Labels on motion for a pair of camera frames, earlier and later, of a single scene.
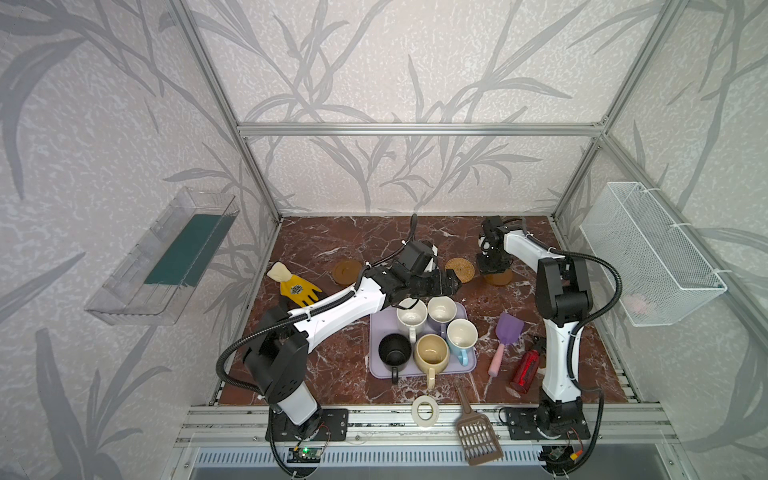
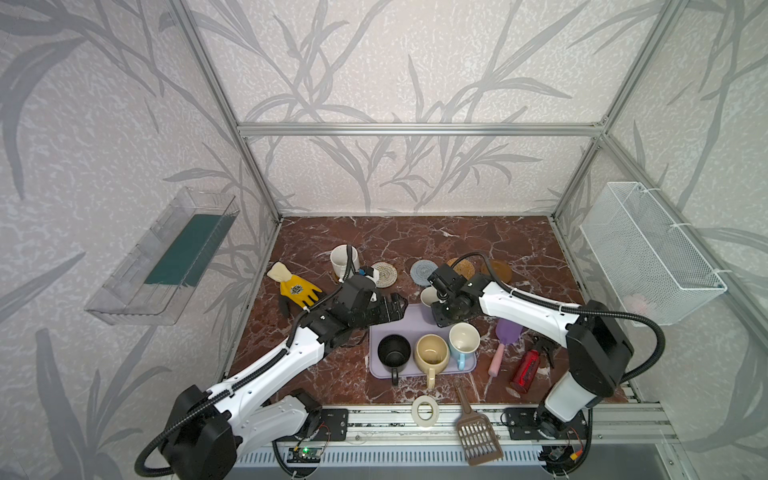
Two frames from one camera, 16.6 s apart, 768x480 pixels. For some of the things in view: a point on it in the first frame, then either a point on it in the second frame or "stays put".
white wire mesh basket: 661,273 stays put
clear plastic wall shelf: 155,281 stays put
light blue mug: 461,334 stays put
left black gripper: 438,283 -> 383,308
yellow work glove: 293,287 stays put
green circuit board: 304,455 stays put
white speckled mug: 411,321 -> 339,259
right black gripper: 491,255 -> 441,306
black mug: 394,351 stays put
